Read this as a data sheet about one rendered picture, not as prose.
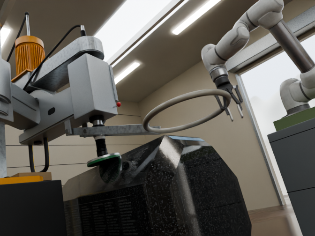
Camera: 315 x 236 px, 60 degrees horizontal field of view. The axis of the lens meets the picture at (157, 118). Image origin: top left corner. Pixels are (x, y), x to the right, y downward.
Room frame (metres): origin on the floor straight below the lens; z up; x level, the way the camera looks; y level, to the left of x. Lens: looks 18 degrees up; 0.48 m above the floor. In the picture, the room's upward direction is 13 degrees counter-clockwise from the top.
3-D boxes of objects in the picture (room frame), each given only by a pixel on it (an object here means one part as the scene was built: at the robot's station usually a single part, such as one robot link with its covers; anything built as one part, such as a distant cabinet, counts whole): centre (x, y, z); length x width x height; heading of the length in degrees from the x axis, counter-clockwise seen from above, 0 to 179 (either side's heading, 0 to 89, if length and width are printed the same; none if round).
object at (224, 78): (1.35, -0.38, 1.01); 0.08 x 0.07 x 0.09; 84
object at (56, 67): (1.90, 0.70, 1.63); 0.96 x 0.25 x 0.17; 60
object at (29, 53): (2.06, 0.96, 1.92); 0.31 x 0.28 x 0.40; 150
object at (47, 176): (1.56, 0.79, 0.81); 0.20 x 0.10 x 0.05; 149
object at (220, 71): (1.35, -0.38, 1.08); 0.09 x 0.09 x 0.06
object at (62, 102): (1.93, 0.73, 1.32); 0.74 x 0.23 x 0.49; 60
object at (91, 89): (1.76, 0.47, 1.34); 0.36 x 0.22 x 0.45; 60
